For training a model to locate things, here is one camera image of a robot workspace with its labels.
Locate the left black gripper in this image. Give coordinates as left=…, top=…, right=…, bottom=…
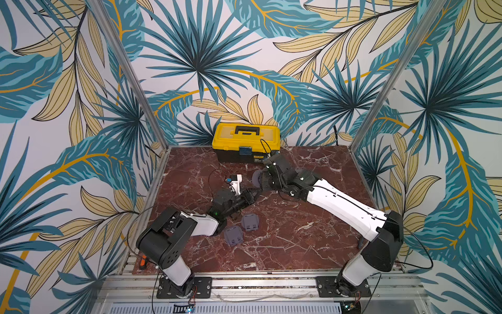
left=224, top=187, right=262, bottom=218

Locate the lavender stand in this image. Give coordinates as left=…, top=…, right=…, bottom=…
left=241, top=213, right=260, bottom=232
left=251, top=170, right=263, bottom=188
left=224, top=226, right=244, bottom=247

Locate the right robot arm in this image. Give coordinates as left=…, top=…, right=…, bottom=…
left=261, top=153, right=404, bottom=296

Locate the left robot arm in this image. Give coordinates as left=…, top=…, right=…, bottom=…
left=136, top=188, right=262, bottom=298

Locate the yellow black toolbox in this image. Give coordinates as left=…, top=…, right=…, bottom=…
left=212, top=123, right=281, bottom=164

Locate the white perforated vent panel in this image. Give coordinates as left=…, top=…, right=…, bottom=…
left=107, top=302, right=342, bottom=313

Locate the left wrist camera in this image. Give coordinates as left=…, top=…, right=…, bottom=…
left=225, top=174, right=243, bottom=196

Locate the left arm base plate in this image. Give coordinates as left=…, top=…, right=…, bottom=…
left=156, top=277, right=213, bottom=300

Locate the orange handled screwdriver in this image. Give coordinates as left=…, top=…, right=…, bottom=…
left=139, top=254, right=150, bottom=271

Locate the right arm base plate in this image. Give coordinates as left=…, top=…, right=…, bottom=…
left=315, top=276, right=371, bottom=298

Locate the left aluminium frame post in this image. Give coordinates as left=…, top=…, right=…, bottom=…
left=88, top=0, right=169, bottom=150

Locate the aluminium frame post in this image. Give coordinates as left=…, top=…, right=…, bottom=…
left=349, top=0, right=446, bottom=154
left=88, top=0, right=169, bottom=150

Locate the aluminium front rail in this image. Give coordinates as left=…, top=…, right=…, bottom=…
left=98, top=271, right=427, bottom=302

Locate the right aluminium frame post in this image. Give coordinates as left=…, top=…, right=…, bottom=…
left=349, top=0, right=446, bottom=154

